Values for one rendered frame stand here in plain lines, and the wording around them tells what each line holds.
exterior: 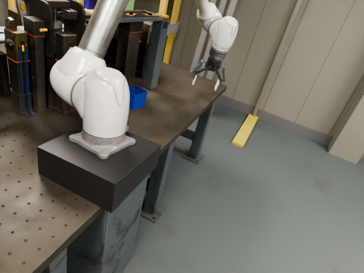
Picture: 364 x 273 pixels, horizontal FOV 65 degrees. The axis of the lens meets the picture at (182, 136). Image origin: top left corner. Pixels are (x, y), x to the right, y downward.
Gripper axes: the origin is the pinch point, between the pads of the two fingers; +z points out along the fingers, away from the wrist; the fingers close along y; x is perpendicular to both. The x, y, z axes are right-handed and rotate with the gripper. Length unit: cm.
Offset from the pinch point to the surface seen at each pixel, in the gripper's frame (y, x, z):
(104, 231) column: -35, -92, 6
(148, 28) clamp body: -40, 36, -4
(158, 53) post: -30.2, 17.5, -0.4
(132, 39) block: -44.5, 0.4, -16.3
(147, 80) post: -33.4, 12.5, 18.2
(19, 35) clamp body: -85, -33, -27
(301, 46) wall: 115, 149, 34
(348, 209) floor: 153, -11, 80
